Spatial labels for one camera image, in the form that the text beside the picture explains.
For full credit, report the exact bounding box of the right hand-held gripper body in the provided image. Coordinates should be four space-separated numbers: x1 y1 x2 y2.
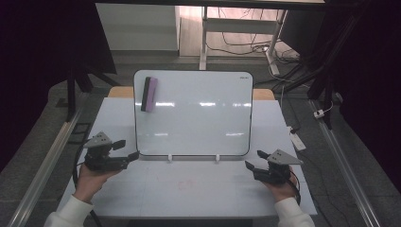
253 148 305 186

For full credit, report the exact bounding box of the person's left hand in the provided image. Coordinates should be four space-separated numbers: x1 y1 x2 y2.
72 163 123 204

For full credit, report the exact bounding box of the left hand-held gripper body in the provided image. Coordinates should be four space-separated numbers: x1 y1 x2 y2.
82 131 131 173

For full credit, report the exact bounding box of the person's right hand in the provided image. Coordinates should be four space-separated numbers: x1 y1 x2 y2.
262 174 299 203

